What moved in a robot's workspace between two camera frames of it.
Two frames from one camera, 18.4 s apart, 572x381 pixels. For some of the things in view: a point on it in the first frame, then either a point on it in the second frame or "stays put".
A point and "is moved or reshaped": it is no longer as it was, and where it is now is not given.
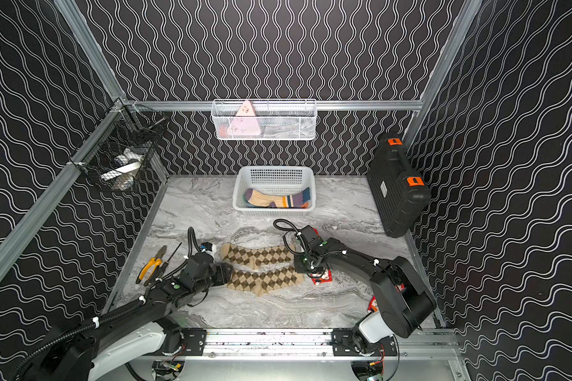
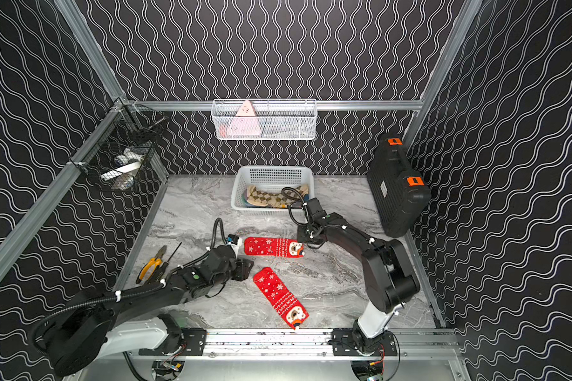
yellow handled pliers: [153, 263] stays put
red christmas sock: [372, 305] is moved or reshaped
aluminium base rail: [316, 344] stays put
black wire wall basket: [115, 152] stays put
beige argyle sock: [255, 257] → [288, 197]
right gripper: [298, 266] → [300, 236]
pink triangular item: [245, 123] stays put
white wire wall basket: [264, 119] stays put
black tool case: [398, 194] stays put
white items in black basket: [123, 175] stays put
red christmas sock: [325, 275] → [275, 247]
